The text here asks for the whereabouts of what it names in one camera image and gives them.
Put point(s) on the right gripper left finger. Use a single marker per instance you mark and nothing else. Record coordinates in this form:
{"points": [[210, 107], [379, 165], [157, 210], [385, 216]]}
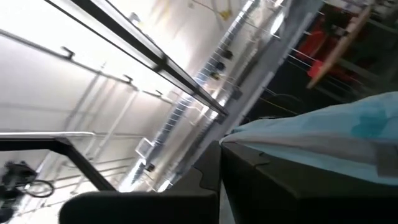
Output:
{"points": [[140, 208]]}

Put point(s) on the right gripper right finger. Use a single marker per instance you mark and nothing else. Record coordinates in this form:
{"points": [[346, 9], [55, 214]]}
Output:
{"points": [[295, 205]]}

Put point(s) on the light blue trash bag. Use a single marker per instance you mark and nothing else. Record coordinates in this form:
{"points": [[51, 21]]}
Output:
{"points": [[311, 130]]}

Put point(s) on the red storage bins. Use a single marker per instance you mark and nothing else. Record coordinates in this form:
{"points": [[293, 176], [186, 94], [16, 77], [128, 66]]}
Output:
{"points": [[311, 43]]}

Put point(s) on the wooden workbench on casters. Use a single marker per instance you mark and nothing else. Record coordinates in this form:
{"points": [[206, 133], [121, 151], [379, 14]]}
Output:
{"points": [[342, 46]]}

